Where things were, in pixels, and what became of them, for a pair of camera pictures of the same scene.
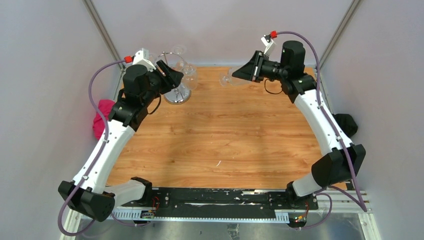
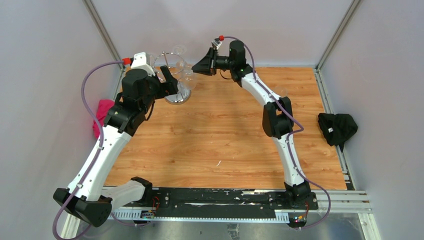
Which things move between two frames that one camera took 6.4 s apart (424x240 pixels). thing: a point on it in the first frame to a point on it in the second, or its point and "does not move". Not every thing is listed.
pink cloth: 105,106 does not move
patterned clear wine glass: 226,79 to 281,91
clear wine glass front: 190,77 does not move
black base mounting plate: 218,203 does not move
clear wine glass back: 180,50 does not move
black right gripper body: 265,66 to 215,63
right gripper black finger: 246,72 to 203,66
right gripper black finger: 253,69 to 204,65
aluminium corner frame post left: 95,13 does not move
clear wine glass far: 151,57 does not move
